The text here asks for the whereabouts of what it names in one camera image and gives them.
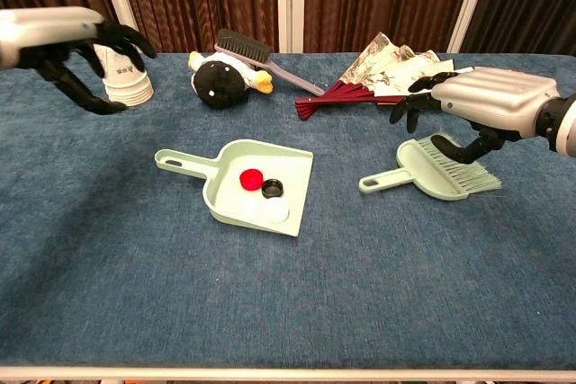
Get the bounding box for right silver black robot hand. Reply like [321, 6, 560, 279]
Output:
[389, 67, 562, 165]

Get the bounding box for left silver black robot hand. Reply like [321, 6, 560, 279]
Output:
[0, 6, 158, 116]

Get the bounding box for mint green hand broom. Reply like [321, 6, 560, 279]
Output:
[358, 133, 502, 201]

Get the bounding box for mint green plastic dustpan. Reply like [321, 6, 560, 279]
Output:
[154, 138, 314, 238]

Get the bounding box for black bottle cap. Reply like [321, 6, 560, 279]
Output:
[260, 179, 285, 201]

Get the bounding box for white bottle cap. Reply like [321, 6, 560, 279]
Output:
[256, 198, 290, 224]

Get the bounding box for red bottle cap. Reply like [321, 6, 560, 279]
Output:
[238, 168, 265, 191]

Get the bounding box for stack of white paper cups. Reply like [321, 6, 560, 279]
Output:
[92, 41, 155, 108]

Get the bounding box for painted folding fan, red ribs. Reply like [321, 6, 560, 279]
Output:
[294, 31, 476, 122]

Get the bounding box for black and white plush duck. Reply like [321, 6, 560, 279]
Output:
[187, 50, 275, 111]

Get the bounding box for grey brush with black bristles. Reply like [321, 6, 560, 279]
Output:
[213, 28, 326, 98]

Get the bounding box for blue table cloth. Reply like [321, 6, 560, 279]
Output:
[0, 51, 576, 370]

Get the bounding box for white slanted frame post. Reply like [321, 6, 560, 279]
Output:
[94, 0, 146, 54]
[446, 0, 497, 54]

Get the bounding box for white upright frame post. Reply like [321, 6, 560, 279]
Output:
[275, 0, 308, 54]

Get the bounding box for white table frame rail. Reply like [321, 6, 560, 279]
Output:
[0, 363, 576, 384]

